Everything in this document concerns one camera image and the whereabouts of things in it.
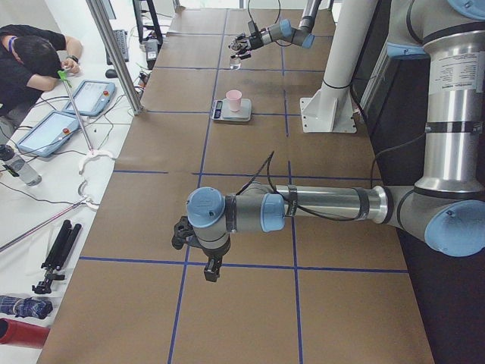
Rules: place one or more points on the black computer keyboard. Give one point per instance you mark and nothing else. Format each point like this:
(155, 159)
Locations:
(120, 37)

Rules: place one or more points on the silver digital kitchen scale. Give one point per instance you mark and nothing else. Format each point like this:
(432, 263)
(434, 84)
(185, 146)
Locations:
(221, 112)

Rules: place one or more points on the near teach pendant tablet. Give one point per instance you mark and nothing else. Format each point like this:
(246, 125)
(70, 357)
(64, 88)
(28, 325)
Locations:
(49, 134)

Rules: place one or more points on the pink cup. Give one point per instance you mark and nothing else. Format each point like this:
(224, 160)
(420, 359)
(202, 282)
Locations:
(234, 98)

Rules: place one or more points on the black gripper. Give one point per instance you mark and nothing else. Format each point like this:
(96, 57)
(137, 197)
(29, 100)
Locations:
(254, 39)
(214, 255)

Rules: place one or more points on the blue folded umbrella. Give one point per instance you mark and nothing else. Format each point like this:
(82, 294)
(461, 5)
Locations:
(25, 307)

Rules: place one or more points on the aluminium frame post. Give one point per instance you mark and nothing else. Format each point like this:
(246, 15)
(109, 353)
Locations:
(103, 25)

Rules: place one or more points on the person in black shirt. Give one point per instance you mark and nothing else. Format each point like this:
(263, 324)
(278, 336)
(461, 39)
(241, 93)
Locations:
(30, 61)

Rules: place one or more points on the far teach pendant tablet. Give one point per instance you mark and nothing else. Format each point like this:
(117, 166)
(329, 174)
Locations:
(92, 96)

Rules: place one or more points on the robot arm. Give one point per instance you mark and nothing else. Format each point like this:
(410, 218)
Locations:
(443, 208)
(280, 30)

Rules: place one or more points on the grey water bottle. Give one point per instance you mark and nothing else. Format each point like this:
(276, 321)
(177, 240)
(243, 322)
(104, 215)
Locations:
(19, 167)

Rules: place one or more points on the teach pendant tablet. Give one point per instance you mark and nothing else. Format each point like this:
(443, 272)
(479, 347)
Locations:
(92, 96)
(49, 134)

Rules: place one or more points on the reacher grabber with green handle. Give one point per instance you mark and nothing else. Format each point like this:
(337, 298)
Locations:
(92, 153)

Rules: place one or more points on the red cylinder bottle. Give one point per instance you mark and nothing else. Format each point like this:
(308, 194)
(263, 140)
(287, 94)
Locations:
(22, 334)

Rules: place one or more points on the black folded tripod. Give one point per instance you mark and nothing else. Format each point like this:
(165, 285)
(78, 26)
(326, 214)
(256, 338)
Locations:
(57, 256)

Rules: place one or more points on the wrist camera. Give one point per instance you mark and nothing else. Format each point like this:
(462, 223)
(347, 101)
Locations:
(253, 29)
(184, 234)

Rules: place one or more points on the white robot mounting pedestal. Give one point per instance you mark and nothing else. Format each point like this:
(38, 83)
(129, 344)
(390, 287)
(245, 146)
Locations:
(330, 109)

